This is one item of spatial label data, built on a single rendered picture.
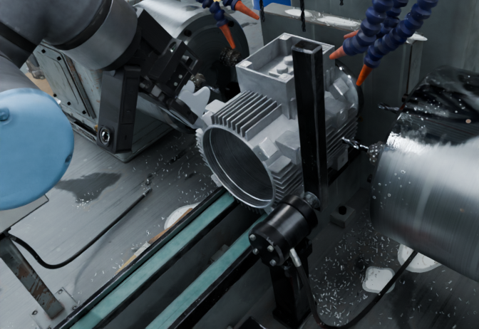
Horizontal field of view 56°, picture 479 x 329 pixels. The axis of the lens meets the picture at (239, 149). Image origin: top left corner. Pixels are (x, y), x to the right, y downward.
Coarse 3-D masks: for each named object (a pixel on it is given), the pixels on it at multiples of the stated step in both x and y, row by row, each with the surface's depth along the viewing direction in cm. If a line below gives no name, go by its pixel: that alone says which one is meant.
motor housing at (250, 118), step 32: (256, 96) 68; (224, 128) 66; (256, 128) 64; (288, 128) 66; (352, 128) 73; (224, 160) 78; (256, 160) 80; (288, 160) 64; (256, 192) 76; (288, 192) 66
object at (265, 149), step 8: (336, 80) 71; (336, 88) 70; (344, 88) 71; (336, 96) 71; (208, 112) 70; (208, 120) 69; (200, 128) 71; (264, 144) 62; (272, 144) 62; (256, 152) 63; (264, 152) 62; (272, 152) 62; (264, 160) 63; (272, 208) 69
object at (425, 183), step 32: (416, 96) 53; (448, 96) 52; (416, 128) 52; (448, 128) 50; (384, 160) 53; (416, 160) 51; (448, 160) 49; (384, 192) 54; (416, 192) 51; (448, 192) 49; (384, 224) 57; (416, 224) 53; (448, 224) 50; (448, 256) 52
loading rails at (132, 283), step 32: (352, 160) 84; (224, 192) 80; (352, 192) 90; (192, 224) 76; (224, 224) 78; (320, 224) 84; (160, 256) 71; (192, 256) 75; (224, 256) 70; (256, 256) 70; (128, 288) 68; (160, 288) 72; (192, 288) 66; (224, 288) 66; (256, 288) 74; (64, 320) 64; (96, 320) 64; (128, 320) 69; (160, 320) 63; (192, 320) 63; (224, 320) 70
